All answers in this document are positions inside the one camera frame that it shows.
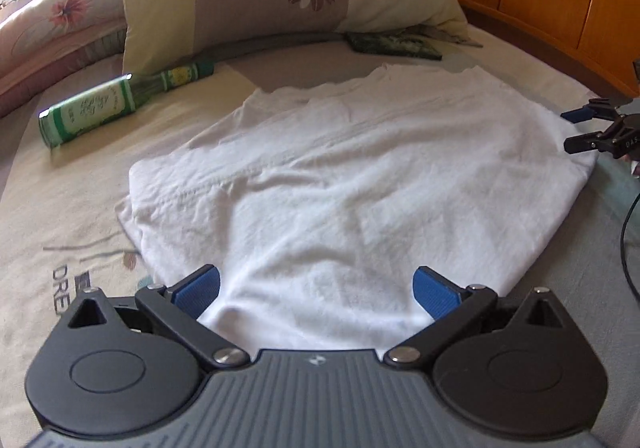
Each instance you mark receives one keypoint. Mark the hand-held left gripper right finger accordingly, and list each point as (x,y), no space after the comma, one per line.
(435,293)

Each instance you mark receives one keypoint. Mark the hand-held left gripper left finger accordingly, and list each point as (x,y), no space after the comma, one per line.
(197,290)

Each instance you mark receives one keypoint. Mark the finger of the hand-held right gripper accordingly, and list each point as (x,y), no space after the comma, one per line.
(575,115)
(587,143)

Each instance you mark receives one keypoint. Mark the white printed t-shirt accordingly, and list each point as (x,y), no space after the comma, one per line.
(350,177)

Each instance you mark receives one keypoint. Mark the phone with green case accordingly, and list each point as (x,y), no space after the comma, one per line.
(395,45)

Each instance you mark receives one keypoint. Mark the green glass bottle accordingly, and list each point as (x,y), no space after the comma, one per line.
(90,112)

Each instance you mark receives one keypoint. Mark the pink floral quilt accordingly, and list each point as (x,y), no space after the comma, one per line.
(55,37)

